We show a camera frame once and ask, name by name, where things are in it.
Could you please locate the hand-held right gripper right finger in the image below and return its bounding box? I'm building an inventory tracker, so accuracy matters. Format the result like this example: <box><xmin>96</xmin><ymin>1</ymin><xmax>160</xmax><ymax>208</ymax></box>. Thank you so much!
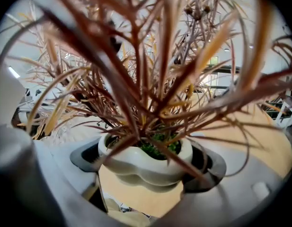
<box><xmin>157</xmin><ymin>142</ymin><xmax>287</xmax><ymax>227</ymax></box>

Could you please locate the black curved railing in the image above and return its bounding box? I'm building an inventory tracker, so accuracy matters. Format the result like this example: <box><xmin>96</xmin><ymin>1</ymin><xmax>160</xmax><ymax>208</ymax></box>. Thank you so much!
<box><xmin>195</xmin><ymin>64</ymin><xmax>292</xmax><ymax>128</ymax></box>

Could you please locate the wooden table with white legs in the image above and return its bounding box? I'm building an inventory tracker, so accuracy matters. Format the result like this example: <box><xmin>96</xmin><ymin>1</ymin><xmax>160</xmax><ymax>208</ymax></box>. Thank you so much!
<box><xmin>98</xmin><ymin>96</ymin><xmax>292</xmax><ymax>219</ymax></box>

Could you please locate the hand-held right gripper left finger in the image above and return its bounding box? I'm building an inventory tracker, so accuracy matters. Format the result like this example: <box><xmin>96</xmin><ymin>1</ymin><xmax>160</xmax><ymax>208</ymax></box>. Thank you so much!
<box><xmin>0</xmin><ymin>124</ymin><xmax>127</xmax><ymax>227</ymax></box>

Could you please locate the person's own body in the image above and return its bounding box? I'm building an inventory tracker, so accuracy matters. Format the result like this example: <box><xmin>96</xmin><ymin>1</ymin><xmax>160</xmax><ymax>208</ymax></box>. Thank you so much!
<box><xmin>105</xmin><ymin>197</ymin><xmax>152</xmax><ymax>227</ymax></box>

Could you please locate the dried plant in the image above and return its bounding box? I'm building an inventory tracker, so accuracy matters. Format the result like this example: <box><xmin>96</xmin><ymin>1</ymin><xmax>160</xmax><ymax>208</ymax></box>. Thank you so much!
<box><xmin>0</xmin><ymin>0</ymin><xmax>292</xmax><ymax>194</ymax></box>

